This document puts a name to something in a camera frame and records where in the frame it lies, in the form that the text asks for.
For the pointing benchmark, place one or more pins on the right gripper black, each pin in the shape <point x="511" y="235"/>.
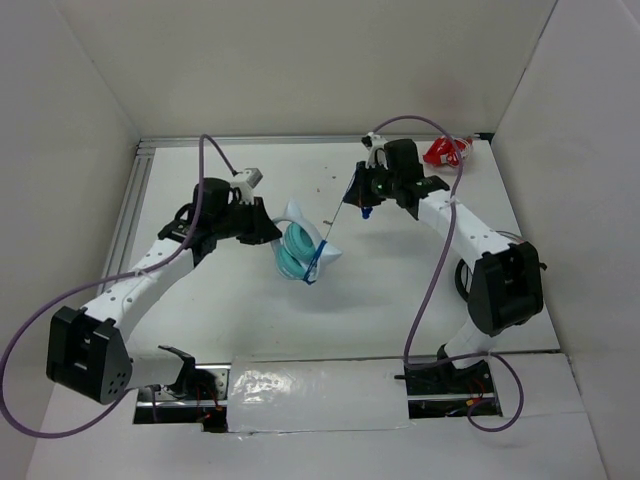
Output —
<point x="359" y="193"/>

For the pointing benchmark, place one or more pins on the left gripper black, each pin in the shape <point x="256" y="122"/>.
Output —
<point x="262" y="228"/>

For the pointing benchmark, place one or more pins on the teal white cat-ear headphones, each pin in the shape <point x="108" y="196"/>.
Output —
<point x="301" y="253"/>

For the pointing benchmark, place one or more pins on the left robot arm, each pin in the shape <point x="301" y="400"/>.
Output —
<point x="88" y="351"/>

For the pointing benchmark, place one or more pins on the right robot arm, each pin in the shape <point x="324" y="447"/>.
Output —
<point x="506" y="287"/>

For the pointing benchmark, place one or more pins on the red crumpled wrapper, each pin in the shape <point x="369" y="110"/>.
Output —
<point x="445" y="153"/>

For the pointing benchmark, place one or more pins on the white taped front panel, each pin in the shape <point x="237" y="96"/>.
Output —
<point x="316" y="396"/>

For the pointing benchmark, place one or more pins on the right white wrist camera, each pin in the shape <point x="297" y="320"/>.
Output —
<point x="374" y="143"/>

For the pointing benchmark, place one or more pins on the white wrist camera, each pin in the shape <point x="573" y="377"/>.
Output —
<point x="245" y="182"/>
<point x="374" y="143"/>

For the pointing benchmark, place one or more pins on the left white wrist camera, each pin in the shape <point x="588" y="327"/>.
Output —
<point x="245" y="182"/>

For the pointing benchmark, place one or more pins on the aluminium frame rail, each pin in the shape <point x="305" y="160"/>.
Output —
<point x="313" y="170"/>

